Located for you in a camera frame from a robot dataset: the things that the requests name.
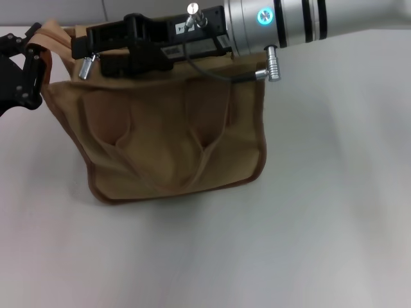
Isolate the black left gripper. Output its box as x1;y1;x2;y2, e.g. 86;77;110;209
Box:
0;21;44;118

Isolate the khaki canvas food bag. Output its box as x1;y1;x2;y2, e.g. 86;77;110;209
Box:
30;19;269;205

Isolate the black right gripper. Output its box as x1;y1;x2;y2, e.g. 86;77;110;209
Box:
71;5;232;78

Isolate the silver zipper pull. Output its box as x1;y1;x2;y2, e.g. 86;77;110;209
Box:
78;53;99;81

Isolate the right gripper cable with plug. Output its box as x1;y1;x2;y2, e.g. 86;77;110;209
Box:
182;2;281;84

